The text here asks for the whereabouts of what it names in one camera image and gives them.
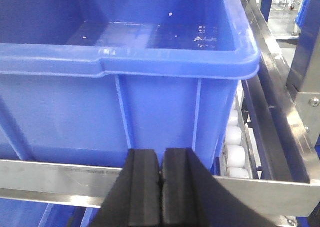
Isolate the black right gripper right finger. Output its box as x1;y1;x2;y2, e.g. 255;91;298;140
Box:
161;148;274;227

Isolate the blue bin upper right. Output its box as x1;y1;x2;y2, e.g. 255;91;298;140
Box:
0;0;260;169

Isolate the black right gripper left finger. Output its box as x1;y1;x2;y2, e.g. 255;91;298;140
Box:
89;149;161;227

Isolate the white rollers right side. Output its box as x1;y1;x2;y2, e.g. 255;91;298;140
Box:
222;83;251;179

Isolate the steel side rail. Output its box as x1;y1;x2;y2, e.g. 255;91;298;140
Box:
240;0;320;185

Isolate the blue bin below right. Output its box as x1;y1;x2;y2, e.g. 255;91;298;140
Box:
0;199;99;227

